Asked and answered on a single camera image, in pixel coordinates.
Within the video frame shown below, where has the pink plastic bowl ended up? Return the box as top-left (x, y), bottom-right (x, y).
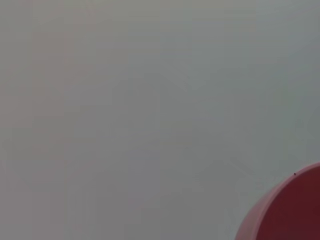
top-left (234, 161), bottom-right (320, 240)

